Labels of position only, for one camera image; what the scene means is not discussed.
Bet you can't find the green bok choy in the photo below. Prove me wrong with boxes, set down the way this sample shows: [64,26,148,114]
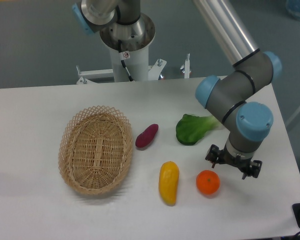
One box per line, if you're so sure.
[175,114,221,146]

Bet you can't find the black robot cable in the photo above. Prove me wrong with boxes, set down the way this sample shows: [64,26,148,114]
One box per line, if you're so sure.
[117,39,135,82]

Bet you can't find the woven wicker basket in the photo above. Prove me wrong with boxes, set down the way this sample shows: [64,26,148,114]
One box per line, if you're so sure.
[58,105,133,196]

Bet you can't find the yellow mango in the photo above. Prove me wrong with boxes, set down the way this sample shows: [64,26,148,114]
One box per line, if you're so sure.
[158,161,180,206]

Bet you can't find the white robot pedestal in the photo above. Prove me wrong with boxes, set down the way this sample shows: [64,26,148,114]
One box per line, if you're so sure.
[75,12,192,85]

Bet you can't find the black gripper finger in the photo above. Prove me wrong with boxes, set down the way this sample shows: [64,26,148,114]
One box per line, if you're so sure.
[241,160,263,180]
[205,144,223,168]

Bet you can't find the purple sweet potato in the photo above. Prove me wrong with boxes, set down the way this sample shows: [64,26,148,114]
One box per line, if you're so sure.
[135,123,159,149]

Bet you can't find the orange fruit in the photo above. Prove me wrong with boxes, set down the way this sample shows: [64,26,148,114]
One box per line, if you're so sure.
[196,170,221,195]

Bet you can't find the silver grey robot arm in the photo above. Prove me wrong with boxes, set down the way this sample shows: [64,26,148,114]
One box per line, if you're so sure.
[72,0,282,178]

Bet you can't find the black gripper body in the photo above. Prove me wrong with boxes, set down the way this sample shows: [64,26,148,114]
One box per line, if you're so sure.
[218,148,252,173]

